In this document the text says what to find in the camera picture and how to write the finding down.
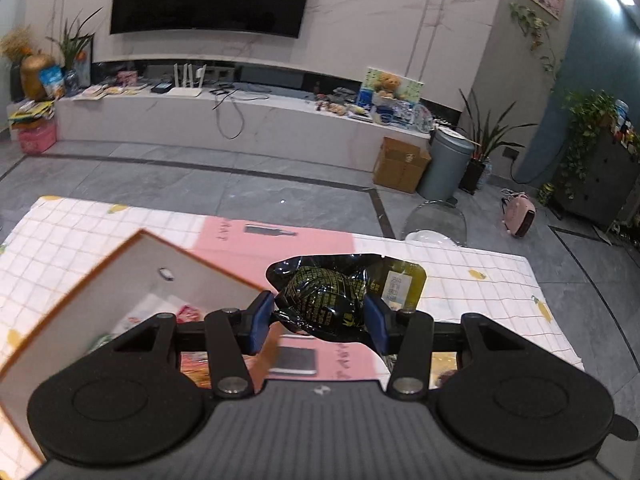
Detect pink storage box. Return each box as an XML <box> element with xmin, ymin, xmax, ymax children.
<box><xmin>11</xmin><ymin>122</ymin><xmax>58</xmax><ymax>155</ymax></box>

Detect grey rectangular device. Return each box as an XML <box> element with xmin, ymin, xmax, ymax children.
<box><xmin>270</xmin><ymin>346</ymin><xmax>319</xmax><ymax>377</ymax></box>

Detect green trailing plant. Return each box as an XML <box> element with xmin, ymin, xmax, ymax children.
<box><xmin>557</xmin><ymin>90</ymin><xmax>619</xmax><ymax>196</ymax></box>

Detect brown cardboard box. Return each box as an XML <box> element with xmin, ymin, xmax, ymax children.
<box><xmin>372</xmin><ymin>136</ymin><xmax>432</xmax><ymax>194</ymax></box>

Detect black snack packet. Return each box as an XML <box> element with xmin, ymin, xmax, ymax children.
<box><xmin>265</xmin><ymin>253</ymin><xmax>429</xmax><ymax>344</ymax></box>

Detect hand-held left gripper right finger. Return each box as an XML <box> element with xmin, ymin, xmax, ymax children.
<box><xmin>363</xmin><ymin>292</ymin><xmax>533</xmax><ymax>402</ymax></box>

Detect yellow snack packet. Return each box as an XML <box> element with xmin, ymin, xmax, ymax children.
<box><xmin>429</xmin><ymin>352</ymin><xmax>464</xmax><ymax>389</ymax></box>

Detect white box with orange rim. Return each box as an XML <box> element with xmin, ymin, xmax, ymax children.
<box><xmin>0</xmin><ymin>229</ymin><xmax>273</xmax><ymax>466</ymax></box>

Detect flat books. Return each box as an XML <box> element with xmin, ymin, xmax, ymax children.
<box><xmin>72</xmin><ymin>85</ymin><xmax>151</xmax><ymax>101</ymax></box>

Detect dark grey cabinet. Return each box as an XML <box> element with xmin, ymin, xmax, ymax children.
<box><xmin>550</xmin><ymin>125</ymin><xmax>640</xmax><ymax>234</ymax></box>

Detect black cable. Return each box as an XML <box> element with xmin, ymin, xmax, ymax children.
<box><xmin>214</xmin><ymin>87</ymin><xmax>271</xmax><ymax>140</ymax></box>

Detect white router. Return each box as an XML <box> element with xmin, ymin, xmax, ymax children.
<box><xmin>165</xmin><ymin>62</ymin><xmax>209</xmax><ymax>98</ymax></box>

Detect white checkered tablecloth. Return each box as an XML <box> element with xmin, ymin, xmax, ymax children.
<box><xmin>0</xmin><ymin>196</ymin><xmax>586</xmax><ymax>461</ymax></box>

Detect stack of papers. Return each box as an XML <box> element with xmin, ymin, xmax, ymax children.
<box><xmin>7</xmin><ymin>100</ymin><xmax>56</xmax><ymax>129</ymax></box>

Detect teddy bear picture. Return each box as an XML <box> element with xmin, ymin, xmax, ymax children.
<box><xmin>359</xmin><ymin>66</ymin><xmax>425</xmax><ymax>111</ymax></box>

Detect gold vase with dried flowers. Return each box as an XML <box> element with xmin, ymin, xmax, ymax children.
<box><xmin>0</xmin><ymin>27</ymin><xmax>55</xmax><ymax>102</ymax></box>

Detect white marble tv cabinet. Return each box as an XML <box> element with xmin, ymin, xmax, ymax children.
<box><xmin>55</xmin><ymin>60</ymin><xmax>437</xmax><ymax>171</ymax></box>

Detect transparent plastic chair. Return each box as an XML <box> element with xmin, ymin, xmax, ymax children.
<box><xmin>402</xmin><ymin>200</ymin><xmax>469</xmax><ymax>249</ymax></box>

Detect snake plant in black pot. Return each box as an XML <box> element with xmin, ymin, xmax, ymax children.
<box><xmin>457</xmin><ymin>87</ymin><xmax>539</xmax><ymax>196</ymax></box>

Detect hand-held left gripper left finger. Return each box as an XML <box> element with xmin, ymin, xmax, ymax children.
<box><xmin>112</xmin><ymin>290</ymin><xmax>276</xmax><ymax>401</ymax></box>

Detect hanging vine plant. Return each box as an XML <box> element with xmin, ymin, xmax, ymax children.
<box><xmin>509</xmin><ymin>2</ymin><xmax>559</xmax><ymax>76</ymax></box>

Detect blue snack bag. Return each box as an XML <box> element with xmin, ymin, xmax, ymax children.
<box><xmin>40</xmin><ymin>67</ymin><xmax>66</xmax><ymax>100</ymax></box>

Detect grey round trash bin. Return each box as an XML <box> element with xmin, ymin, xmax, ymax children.
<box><xmin>417</xmin><ymin>127</ymin><xmax>476</xmax><ymax>202</ymax></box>

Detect pink white snack packet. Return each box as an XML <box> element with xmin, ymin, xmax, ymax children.
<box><xmin>172</xmin><ymin>305</ymin><xmax>206</xmax><ymax>324</ymax></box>

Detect pile of small cabinet items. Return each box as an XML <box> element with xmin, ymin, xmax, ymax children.
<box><xmin>315</xmin><ymin>87</ymin><xmax>437</xmax><ymax>134</ymax></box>

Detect pink table mat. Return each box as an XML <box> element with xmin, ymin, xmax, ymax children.
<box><xmin>192</xmin><ymin>215</ymin><xmax>393</xmax><ymax>383</ymax></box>

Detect tall green leafy plant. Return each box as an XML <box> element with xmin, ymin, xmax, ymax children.
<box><xmin>45</xmin><ymin>7</ymin><xmax>104</xmax><ymax>88</ymax></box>

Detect orange snack packet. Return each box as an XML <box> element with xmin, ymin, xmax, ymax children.
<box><xmin>180</xmin><ymin>352</ymin><xmax>214</xmax><ymax>389</ymax></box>

